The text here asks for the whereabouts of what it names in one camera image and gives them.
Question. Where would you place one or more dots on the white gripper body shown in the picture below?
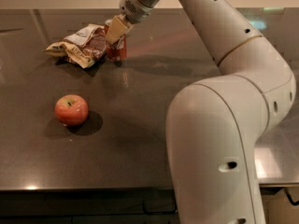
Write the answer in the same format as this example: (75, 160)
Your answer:
(135, 10)

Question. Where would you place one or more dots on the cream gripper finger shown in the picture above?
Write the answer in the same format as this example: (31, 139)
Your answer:
(118, 27)

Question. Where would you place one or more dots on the red coke can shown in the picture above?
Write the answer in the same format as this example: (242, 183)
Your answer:
(115, 52)

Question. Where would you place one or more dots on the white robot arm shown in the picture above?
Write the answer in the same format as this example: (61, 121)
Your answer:
(212, 125)

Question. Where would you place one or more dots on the brown chip bag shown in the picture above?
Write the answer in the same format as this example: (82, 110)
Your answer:
(84, 48)

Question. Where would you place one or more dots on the red apple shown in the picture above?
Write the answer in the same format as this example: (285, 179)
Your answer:
(71, 110)

